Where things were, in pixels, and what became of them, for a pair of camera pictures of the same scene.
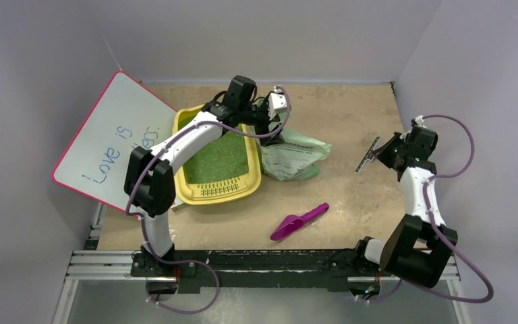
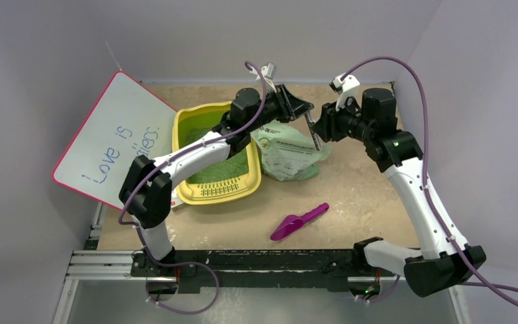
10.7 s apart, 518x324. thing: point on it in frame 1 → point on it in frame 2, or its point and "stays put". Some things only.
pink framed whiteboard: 125,114 stays put
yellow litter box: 224,169 stays put
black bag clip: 369,156 → 313,132
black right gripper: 386,149 → 324,122
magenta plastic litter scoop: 293,223 stays put
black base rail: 258,271 stays put
